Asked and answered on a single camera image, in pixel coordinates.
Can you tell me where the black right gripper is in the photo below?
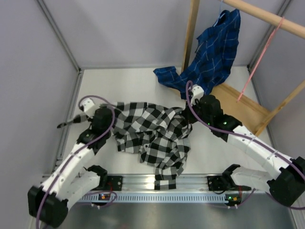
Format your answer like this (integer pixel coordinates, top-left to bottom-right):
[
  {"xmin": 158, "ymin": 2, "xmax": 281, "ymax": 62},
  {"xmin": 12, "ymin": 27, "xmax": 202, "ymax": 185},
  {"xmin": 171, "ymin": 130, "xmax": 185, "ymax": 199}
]
[{"xmin": 182, "ymin": 98, "xmax": 213, "ymax": 126}]

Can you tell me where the black white checkered shirt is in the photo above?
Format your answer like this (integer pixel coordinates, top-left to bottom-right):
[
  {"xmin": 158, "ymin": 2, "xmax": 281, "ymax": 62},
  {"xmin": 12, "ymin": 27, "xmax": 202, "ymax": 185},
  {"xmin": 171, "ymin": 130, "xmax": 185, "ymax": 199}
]
[{"xmin": 57, "ymin": 102, "xmax": 193, "ymax": 181}]

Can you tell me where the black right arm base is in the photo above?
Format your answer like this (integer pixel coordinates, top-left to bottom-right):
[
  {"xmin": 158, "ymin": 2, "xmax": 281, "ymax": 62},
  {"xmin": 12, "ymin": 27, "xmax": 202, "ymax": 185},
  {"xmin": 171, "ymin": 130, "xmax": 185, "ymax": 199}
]
[{"xmin": 207, "ymin": 175, "xmax": 252, "ymax": 194}]

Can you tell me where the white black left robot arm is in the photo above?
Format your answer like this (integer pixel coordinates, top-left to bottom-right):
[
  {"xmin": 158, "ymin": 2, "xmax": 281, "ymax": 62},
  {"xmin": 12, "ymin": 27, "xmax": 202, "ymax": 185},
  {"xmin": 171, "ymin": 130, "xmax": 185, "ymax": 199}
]
[{"xmin": 28, "ymin": 105, "xmax": 115, "ymax": 228}]

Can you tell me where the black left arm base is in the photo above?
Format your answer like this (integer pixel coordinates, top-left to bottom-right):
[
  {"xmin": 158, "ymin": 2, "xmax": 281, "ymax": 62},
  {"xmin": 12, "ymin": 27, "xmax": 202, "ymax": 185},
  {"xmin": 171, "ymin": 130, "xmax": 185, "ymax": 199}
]
[{"xmin": 93, "ymin": 175, "xmax": 123, "ymax": 191}]

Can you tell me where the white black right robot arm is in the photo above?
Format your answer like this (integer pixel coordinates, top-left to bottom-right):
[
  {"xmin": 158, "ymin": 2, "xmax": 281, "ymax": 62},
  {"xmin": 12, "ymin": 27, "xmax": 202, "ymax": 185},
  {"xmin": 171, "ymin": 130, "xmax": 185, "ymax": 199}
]
[{"xmin": 185, "ymin": 95, "xmax": 305, "ymax": 209}]

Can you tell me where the blue plaid shirt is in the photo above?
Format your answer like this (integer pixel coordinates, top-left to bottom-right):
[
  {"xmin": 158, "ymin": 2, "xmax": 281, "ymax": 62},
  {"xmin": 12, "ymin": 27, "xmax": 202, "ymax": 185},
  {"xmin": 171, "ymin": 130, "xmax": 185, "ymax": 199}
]
[{"xmin": 153, "ymin": 9, "xmax": 241, "ymax": 100}]

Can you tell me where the light blue hanger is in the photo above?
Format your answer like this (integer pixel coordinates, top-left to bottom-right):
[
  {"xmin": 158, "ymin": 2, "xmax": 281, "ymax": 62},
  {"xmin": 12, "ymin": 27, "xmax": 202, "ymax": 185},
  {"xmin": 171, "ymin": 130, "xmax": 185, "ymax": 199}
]
[{"xmin": 213, "ymin": 0, "xmax": 225, "ymax": 27}]

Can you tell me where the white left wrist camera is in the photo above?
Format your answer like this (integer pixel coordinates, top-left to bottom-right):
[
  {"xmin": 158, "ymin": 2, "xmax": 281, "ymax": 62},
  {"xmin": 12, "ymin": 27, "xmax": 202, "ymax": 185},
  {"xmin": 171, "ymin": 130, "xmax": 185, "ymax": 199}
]
[{"xmin": 79, "ymin": 98, "xmax": 99, "ymax": 117}]

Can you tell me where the wooden clothes rack frame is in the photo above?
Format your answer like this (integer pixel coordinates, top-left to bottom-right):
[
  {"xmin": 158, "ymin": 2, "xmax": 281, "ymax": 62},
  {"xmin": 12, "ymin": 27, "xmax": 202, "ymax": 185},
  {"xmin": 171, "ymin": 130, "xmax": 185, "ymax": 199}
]
[{"xmin": 182, "ymin": 0, "xmax": 305, "ymax": 136}]

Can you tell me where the aluminium mounting rail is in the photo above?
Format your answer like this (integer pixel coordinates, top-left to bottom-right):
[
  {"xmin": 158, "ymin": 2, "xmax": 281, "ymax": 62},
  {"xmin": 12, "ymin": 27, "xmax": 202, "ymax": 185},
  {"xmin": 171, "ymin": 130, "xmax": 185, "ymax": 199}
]
[{"xmin": 40, "ymin": 173, "xmax": 270, "ymax": 191}]

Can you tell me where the slotted grey cable duct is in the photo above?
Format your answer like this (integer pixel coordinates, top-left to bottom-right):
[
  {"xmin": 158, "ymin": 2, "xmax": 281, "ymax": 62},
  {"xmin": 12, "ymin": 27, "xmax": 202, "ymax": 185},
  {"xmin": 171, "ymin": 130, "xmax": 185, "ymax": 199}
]
[{"xmin": 78, "ymin": 193, "xmax": 241, "ymax": 204}]

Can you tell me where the pink wire hanger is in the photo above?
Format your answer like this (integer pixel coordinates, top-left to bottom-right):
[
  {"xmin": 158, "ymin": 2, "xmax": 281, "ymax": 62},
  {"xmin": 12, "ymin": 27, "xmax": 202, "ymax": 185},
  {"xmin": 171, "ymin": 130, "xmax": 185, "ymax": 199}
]
[{"xmin": 236, "ymin": 17, "xmax": 285, "ymax": 102}]

